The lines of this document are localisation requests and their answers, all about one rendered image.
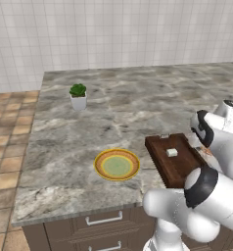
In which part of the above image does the small white dessert cube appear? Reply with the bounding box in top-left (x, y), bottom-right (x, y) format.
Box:
top-left (165, 148), bottom-right (178, 158)

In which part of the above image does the reddish brown dessert item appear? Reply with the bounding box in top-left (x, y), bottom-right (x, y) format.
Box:
top-left (200, 146), bottom-right (212, 156)

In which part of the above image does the brown wooden tray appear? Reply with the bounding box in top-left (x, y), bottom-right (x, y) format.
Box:
top-left (144, 132), bottom-right (209, 189)

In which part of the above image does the pale plate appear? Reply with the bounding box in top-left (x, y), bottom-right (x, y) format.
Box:
top-left (186, 132), bottom-right (220, 171)

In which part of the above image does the brown drawer front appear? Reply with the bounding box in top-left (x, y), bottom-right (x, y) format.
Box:
top-left (71, 207), bottom-right (148, 233)
top-left (76, 228), bottom-right (157, 251)

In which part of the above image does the white drawer handle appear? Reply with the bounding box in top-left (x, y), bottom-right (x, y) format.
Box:
top-left (87, 240), bottom-right (122, 251)
top-left (84, 210), bottom-right (124, 227)

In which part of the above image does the green plant in white pot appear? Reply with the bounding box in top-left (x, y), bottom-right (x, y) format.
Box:
top-left (69, 82), bottom-right (88, 112)

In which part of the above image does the brown counter cabinet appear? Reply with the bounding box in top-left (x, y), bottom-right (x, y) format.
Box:
top-left (21, 205), bottom-right (233, 251)

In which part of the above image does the yellow green round plate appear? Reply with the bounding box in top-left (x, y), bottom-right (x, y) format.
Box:
top-left (93, 148), bottom-right (141, 181)

